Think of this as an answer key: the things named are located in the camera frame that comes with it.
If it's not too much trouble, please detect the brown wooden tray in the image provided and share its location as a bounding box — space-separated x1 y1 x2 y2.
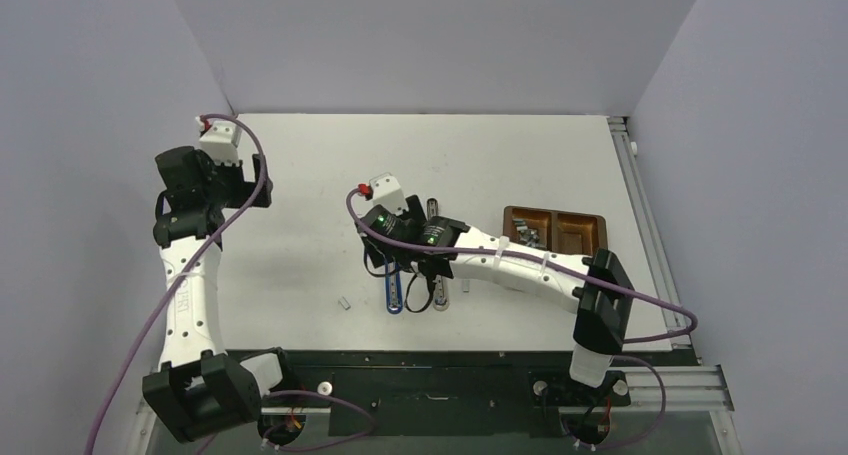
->
503 206 608 255

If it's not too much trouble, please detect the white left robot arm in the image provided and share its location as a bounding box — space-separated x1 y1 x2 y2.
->
142 143 298 443

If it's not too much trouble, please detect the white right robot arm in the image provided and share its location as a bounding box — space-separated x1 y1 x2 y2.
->
353 205 633 403

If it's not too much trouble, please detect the pile of grey staples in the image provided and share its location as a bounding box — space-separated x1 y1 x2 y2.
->
512 218 546 249

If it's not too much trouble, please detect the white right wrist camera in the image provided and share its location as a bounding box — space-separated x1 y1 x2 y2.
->
360 173 408 215

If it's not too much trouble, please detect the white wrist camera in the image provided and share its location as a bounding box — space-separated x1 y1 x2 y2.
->
195 116 243 167
360 173 408 215

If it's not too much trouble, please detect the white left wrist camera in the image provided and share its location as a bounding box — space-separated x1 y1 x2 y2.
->
195 116 243 167

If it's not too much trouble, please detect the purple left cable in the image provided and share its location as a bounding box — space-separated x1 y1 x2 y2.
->
82 112 376 455

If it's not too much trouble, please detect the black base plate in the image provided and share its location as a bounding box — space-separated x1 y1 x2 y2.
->
257 349 696 445

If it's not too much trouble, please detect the aluminium rail frame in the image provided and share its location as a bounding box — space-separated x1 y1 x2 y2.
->
135 115 743 455

